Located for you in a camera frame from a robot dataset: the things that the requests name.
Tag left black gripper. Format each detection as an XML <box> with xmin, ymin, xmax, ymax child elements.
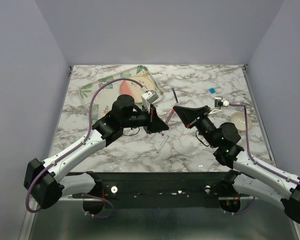
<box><xmin>121</xmin><ymin>102</ymin><xmax>169</xmax><ymax>133</ymax></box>

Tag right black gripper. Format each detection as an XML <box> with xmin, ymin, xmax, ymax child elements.
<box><xmin>172</xmin><ymin>105</ymin><xmax>219</xmax><ymax>149</ymax></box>

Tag pink pen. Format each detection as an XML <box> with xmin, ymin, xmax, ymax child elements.
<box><xmin>165</xmin><ymin>109</ymin><xmax>175</xmax><ymax>125</ymax></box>

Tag white pen blue tip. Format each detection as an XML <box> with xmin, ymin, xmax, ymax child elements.
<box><xmin>156</xmin><ymin>135</ymin><xmax>169</xmax><ymax>153</ymax></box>

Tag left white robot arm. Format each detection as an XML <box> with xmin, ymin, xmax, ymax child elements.
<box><xmin>23</xmin><ymin>91</ymin><xmax>169</xmax><ymax>209</ymax></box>

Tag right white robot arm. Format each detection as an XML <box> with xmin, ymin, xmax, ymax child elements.
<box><xmin>173</xmin><ymin>105</ymin><xmax>300</xmax><ymax>224</ymax></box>

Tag dark blue pen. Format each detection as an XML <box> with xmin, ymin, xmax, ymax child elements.
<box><xmin>171</xmin><ymin>87</ymin><xmax>179</xmax><ymax>104</ymax></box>

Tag blue pen cap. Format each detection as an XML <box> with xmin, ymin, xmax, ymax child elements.
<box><xmin>209</xmin><ymin>87</ymin><xmax>216</xmax><ymax>94</ymax></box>

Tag pink cream plate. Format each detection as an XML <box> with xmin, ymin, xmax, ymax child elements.
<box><xmin>120</xmin><ymin>75</ymin><xmax>155</xmax><ymax>104</ymax></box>

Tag small patterned bowl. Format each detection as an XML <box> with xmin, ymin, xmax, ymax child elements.
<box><xmin>230</xmin><ymin>111</ymin><xmax>252</xmax><ymax>132</ymax></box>

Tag leaf patterned tray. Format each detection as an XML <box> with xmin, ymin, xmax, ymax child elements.
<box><xmin>78</xmin><ymin>65</ymin><xmax>164</xmax><ymax>123</ymax></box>

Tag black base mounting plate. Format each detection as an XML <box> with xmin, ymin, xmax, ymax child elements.
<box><xmin>69</xmin><ymin>171</ymin><xmax>256</xmax><ymax>209</ymax></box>

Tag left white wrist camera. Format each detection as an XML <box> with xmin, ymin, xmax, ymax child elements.
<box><xmin>141</xmin><ymin>86</ymin><xmax>159</xmax><ymax>113</ymax></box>

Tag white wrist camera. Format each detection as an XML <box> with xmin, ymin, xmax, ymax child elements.
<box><xmin>209</xmin><ymin>96</ymin><xmax>230</xmax><ymax>115</ymax></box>
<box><xmin>141</xmin><ymin>86</ymin><xmax>159</xmax><ymax>113</ymax></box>

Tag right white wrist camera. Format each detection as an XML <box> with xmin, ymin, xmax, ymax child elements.
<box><xmin>209</xmin><ymin>96</ymin><xmax>230</xmax><ymax>115</ymax></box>

